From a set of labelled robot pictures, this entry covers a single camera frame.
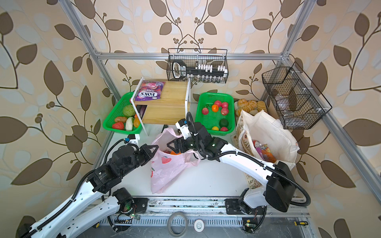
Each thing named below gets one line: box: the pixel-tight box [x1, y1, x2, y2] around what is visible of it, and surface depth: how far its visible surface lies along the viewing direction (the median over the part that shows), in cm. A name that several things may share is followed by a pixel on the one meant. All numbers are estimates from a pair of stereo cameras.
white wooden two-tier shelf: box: [130, 76, 191, 137], surface depth 83 cm
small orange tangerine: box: [211, 104, 219, 113], surface depth 114 cm
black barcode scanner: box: [171, 59, 188, 80], surface depth 85 cm
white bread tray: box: [234, 98, 268, 119], surface depth 118 cm
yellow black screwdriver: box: [293, 221, 309, 228], surface depth 71 cm
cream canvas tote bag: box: [236, 109, 300, 189], surface depth 77 cm
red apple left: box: [202, 107, 209, 116], surface depth 114 cm
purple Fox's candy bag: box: [134, 80, 166, 102], surface depth 80 cm
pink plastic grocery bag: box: [150, 127, 201, 194], surface depth 72 cm
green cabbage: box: [123, 104, 136, 117], surface depth 107 cm
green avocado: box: [219, 118, 229, 128], surface depth 104 cm
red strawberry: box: [112, 121, 125, 130], surface depth 101 cm
